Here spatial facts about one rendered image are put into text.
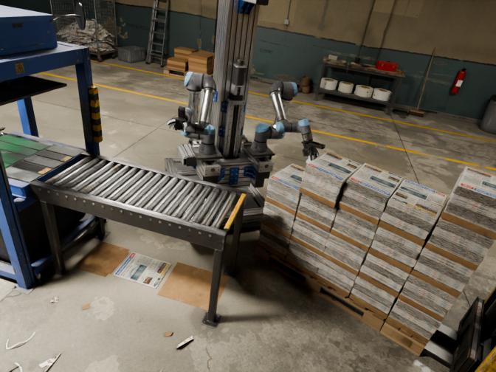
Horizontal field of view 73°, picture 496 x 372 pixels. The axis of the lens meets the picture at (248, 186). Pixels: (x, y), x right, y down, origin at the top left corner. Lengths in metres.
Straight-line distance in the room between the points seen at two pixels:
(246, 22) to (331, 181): 1.39
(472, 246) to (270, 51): 7.52
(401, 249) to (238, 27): 1.99
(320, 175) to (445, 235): 0.83
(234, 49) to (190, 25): 6.78
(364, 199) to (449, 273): 0.66
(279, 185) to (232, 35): 1.22
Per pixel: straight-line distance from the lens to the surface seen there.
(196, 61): 8.51
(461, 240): 2.31
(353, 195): 2.35
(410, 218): 2.31
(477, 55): 9.40
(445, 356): 2.92
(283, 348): 2.55
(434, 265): 2.43
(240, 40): 2.87
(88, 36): 9.72
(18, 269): 2.86
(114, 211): 2.26
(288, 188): 2.56
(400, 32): 8.97
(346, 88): 8.46
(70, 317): 2.72
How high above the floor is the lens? 2.06
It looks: 30 degrees down
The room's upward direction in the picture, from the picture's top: 9 degrees clockwise
